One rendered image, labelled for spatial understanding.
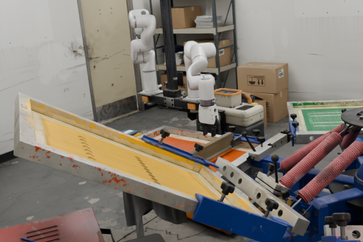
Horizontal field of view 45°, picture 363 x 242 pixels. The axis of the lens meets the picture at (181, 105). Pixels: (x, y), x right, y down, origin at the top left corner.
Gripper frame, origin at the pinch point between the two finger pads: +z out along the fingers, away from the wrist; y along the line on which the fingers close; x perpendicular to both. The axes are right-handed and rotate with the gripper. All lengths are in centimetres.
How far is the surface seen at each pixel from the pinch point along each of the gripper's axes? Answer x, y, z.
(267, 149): -1.0, -33.2, 4.2
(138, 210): 22, 38, 46
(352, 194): 14, -79, 9
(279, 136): -28.7, -25.1, 7.6
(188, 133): -25.1, 35.5, 13.9
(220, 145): -6.9, -1.6, 9.5
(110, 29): -263, 372, -20
